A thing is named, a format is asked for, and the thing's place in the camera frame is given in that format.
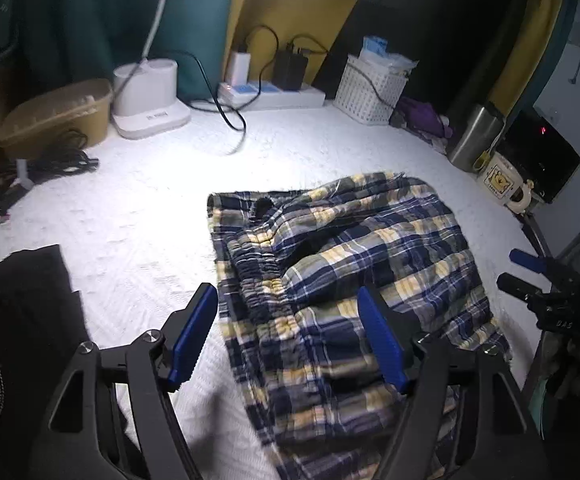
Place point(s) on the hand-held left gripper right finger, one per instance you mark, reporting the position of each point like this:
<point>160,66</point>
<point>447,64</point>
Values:
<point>382,340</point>

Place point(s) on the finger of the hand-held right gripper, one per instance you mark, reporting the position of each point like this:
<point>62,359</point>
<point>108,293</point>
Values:
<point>524,259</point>
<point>519,285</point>

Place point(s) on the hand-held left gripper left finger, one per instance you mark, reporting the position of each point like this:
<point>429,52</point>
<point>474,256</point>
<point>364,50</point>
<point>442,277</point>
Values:
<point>195,335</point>

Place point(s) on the blue yellow plaid pants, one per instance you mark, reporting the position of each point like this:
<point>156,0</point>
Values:
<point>345,270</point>

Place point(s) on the person's right hand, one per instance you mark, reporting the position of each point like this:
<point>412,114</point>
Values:
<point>567,365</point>

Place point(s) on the cream bear print mug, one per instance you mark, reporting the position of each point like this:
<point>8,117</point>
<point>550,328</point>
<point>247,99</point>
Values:
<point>499,180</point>

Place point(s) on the black electronic device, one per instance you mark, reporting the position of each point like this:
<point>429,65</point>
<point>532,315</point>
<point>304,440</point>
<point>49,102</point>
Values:
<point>539,155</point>

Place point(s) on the stainless steel tumbler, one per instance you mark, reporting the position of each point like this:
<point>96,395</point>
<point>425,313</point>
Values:
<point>472,137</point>

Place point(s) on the purple cloth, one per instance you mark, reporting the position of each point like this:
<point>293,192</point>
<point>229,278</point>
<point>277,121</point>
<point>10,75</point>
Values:
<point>419,117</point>

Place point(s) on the black cloth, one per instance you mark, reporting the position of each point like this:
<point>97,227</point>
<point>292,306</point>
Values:
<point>20,285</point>

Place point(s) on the yellow curtain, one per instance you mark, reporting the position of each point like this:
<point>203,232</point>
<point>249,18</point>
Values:
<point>539,35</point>
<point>290,0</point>

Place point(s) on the white plastic basket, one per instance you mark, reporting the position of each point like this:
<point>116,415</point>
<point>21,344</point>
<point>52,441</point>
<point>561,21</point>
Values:
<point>369,92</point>

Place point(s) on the teal curtain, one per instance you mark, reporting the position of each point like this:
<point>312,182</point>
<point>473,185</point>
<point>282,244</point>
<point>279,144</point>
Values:
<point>95,10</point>
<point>562,25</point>

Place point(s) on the white desk lamp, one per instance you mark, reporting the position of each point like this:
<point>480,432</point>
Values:
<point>145,95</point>

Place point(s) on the black curtain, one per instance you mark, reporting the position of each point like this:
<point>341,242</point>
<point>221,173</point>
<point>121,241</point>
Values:
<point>434,25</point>

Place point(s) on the blue plastic bag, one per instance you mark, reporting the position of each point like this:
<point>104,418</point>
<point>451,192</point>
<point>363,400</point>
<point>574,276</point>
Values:
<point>382,52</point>

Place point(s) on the white power strip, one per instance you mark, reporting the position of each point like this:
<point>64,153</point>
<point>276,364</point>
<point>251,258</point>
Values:
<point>280,97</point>

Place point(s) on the tan lidded container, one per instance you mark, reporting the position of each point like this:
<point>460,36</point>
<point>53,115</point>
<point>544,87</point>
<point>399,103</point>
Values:
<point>50,115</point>

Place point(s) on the white charger plug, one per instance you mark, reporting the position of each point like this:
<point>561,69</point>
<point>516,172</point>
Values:
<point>239,67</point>

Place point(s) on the black power adapter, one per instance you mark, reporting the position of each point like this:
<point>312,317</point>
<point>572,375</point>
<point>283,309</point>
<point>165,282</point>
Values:
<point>290,70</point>

